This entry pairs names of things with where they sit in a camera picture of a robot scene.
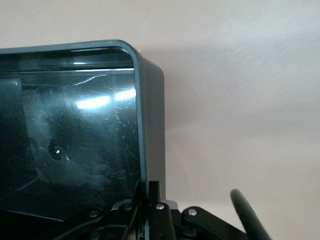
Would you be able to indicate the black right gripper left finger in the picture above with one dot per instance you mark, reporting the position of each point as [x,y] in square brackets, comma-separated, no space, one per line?
[140,195]

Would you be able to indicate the black plastic box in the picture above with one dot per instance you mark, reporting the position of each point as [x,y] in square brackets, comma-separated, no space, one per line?
[75,137]

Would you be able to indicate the brown table mat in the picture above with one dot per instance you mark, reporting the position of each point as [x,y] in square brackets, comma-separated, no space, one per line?
[237,87]

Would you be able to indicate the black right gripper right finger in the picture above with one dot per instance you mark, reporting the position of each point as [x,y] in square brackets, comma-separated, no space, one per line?
[155,197]

